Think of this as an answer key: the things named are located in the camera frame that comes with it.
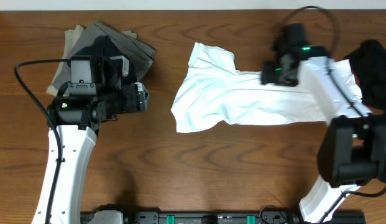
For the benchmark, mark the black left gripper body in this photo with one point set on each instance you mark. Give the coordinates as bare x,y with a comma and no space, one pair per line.
134,101

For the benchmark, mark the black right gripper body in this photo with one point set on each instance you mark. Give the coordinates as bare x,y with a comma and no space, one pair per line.
275,74

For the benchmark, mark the white t-shirt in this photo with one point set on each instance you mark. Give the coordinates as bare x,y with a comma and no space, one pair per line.
214,90

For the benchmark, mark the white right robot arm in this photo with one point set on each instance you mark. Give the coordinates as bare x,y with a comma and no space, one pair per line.
352,157

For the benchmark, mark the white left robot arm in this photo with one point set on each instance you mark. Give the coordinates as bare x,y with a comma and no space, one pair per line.
74,118

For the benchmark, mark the folded grey garment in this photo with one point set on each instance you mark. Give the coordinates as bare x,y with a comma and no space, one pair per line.
139,53

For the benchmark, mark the folded black Nike garment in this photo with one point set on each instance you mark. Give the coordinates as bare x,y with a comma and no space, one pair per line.
104,47

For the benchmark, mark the folded beige garment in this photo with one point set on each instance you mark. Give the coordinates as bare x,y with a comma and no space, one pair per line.
71,37

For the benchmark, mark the black crumpled garment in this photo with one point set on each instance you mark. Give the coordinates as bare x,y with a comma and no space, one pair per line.
368,63

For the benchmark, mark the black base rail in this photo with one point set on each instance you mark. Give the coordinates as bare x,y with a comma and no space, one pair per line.
115,214

